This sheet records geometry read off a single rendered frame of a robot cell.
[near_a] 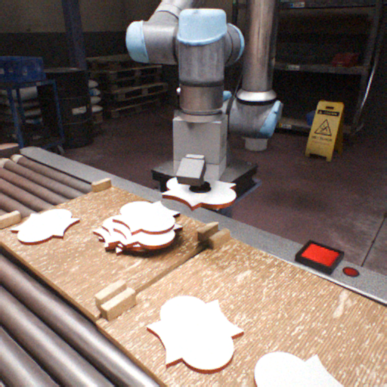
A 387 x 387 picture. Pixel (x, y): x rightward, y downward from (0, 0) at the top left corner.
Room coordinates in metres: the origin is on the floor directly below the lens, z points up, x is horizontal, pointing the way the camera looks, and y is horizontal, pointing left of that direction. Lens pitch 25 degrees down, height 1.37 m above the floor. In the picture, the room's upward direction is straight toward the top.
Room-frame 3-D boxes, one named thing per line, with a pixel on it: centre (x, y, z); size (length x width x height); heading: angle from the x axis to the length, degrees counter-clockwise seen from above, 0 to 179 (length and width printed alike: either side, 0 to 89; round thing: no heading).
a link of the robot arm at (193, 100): (0.62, -0.01, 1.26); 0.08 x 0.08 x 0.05
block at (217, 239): (0.65, -0.06, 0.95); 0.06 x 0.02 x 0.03; 138
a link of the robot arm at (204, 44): (0.62, -0.02, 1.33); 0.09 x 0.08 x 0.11; 159
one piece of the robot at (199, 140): (0.60, -0.01, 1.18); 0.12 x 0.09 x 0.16; 163
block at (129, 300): (0.46, 0.12, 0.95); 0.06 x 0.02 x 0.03; 138
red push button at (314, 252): (0.63, -0.27, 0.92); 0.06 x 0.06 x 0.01; 51
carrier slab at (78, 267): (0.71, 0.20, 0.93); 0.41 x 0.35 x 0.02; 49
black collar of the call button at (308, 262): (0.63, -0.27, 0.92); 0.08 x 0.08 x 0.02; 51
